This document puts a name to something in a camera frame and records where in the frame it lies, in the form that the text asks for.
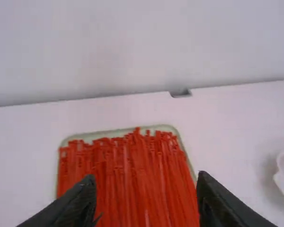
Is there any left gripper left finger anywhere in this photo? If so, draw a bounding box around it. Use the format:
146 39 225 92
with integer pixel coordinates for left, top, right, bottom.
16 174 104 227

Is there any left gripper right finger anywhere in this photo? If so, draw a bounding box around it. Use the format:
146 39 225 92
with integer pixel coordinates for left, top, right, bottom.
195 170 279 227

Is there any pale tray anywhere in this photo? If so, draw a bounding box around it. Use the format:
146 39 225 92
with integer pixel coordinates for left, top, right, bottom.
53 123 198 200

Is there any row of orange cable ties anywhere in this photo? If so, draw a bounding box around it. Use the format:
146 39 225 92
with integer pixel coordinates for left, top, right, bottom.
57 127 200 227

